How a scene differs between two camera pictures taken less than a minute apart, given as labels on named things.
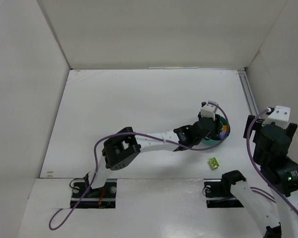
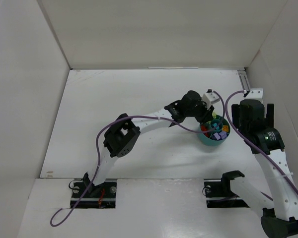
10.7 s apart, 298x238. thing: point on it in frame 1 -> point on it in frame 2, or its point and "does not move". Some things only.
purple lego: (222, 134) does not move
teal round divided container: (224, 133) does not move
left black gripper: (216, 124) -> (208, 115)
